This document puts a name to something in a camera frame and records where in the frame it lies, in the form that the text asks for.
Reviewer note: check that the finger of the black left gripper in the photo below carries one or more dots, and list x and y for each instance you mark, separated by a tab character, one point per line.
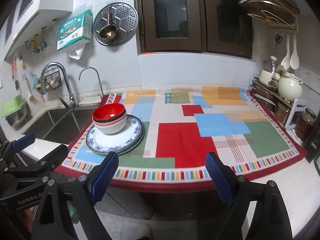
10	148
45	165

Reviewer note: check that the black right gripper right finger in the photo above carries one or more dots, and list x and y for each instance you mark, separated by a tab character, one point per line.
270	219

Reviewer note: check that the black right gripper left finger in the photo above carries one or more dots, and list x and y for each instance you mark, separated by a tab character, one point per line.
53	219

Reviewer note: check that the white bowl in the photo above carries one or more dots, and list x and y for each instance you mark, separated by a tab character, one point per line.
113	128

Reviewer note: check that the red and black bowl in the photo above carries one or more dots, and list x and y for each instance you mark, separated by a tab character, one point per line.
108	112

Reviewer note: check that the blue floral white plate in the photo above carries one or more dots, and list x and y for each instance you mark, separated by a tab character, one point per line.
117	139

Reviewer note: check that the pink bowl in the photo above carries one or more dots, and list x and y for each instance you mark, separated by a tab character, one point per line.
110	123

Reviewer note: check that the steel kitchen sink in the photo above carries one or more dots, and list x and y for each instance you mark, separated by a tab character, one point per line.
61	125

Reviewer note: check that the green colander basin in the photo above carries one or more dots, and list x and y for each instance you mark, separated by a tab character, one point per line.
12	105

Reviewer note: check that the thin curved steel faucet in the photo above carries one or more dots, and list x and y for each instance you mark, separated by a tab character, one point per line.
90	79

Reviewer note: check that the glass jar with sauce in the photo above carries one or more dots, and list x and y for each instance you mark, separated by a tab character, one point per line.
305	124

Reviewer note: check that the metal pot rack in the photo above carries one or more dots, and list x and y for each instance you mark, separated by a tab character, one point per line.
271	100

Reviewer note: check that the paper towel box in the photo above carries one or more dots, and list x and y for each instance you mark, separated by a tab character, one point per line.
74	34

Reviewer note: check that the colourful patterned tablecloth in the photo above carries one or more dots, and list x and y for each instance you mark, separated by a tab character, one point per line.
183	124

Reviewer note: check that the cream kettle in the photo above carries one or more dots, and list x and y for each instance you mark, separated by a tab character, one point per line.
289	86

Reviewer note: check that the brass ladle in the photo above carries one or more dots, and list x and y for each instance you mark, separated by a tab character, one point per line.
109	31

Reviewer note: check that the white range hood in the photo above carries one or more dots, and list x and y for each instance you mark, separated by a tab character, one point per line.
27	19

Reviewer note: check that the cream pot with glass lid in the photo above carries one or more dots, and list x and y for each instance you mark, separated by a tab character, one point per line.
268	75

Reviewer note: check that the round perforated steamer tray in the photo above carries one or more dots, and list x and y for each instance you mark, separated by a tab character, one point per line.
121	18

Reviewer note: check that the white spoon left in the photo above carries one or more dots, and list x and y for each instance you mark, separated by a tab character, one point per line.
286	60

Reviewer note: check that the white spoon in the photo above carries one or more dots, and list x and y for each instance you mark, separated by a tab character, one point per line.
294	60
286	60

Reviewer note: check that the white spoon right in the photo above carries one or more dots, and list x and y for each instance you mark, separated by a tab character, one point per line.
294	60

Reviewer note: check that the black scissors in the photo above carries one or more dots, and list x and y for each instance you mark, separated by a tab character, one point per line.
278	39

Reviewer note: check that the wooden cutting boards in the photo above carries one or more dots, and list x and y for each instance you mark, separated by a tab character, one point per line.
279	14

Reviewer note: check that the wire sponge basket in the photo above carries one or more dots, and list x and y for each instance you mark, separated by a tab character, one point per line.
52	80

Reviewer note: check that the dark brown window frame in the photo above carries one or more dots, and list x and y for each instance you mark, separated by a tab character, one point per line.
201	26

